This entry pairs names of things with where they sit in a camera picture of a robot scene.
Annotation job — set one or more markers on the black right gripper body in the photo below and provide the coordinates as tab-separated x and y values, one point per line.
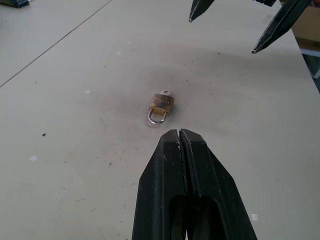
265	2

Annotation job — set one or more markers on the dark blue box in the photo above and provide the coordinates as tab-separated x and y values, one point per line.
13	3

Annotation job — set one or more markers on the white metal frame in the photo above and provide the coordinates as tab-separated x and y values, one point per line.
315	65

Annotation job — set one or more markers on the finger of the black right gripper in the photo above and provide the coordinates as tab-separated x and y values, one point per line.
198	8
277	27

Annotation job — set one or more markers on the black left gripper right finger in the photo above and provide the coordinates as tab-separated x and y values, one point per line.
225	190

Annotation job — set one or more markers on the brass padlock with steel shackle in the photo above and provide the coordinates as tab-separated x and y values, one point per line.
162	103

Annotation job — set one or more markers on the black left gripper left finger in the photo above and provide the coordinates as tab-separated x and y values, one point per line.
152	190

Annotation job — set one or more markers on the brown cardboard box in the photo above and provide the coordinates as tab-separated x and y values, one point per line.
308	27

